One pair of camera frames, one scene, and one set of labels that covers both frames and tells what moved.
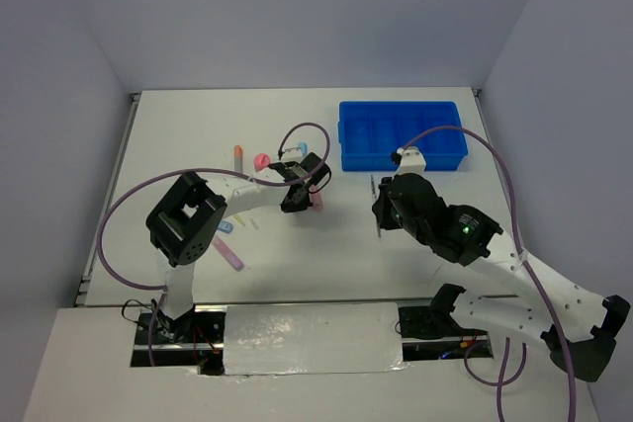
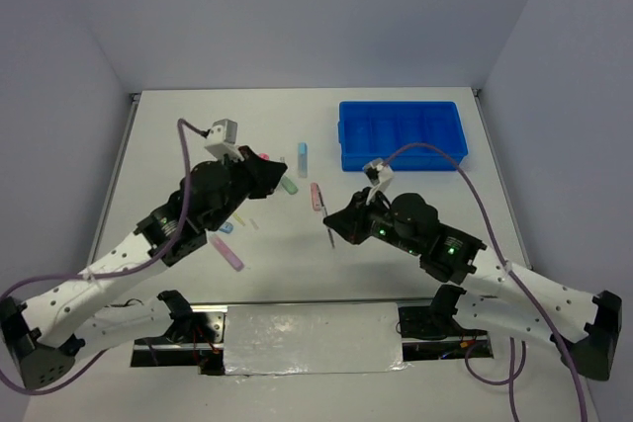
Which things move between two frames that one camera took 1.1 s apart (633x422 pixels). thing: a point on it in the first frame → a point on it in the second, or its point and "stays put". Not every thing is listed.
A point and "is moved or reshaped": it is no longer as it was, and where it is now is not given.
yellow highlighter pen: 239,219 stays put
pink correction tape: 316,199 stays put
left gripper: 287,208 → 264,175
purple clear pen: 375,197 is moved or reshaped
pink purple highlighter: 227,254 stays put
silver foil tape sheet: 315,338 stays put
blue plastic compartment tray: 370,130 stays put
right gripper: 381,209 → 349,220
